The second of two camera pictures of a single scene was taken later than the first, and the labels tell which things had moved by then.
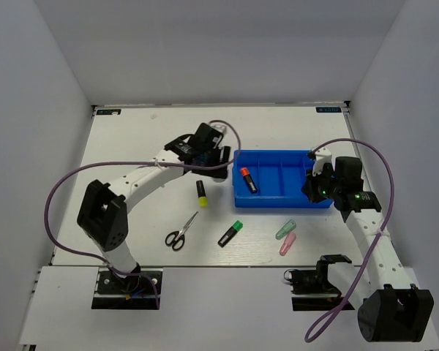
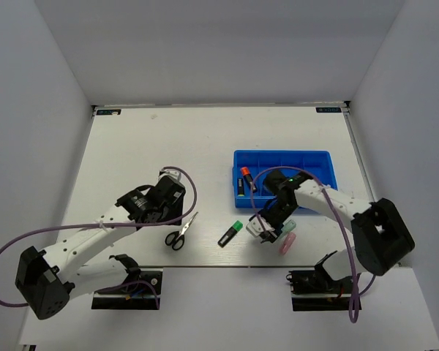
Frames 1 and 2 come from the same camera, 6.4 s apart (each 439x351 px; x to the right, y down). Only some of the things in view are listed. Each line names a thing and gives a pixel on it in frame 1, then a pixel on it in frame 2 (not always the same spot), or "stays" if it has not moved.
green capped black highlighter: x=237 y=227 stays
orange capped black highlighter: x=245 y=172 stays
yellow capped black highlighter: x=203 y=198 to x=241 y=187
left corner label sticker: x=108 y=111 stays
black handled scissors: x=176 y=238 stays
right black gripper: x=309 y=188 to x=274 y=235
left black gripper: x=221 y=172 to x=178 y=208
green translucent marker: x=287 y=228 stays
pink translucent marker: x=287 y=243 stays
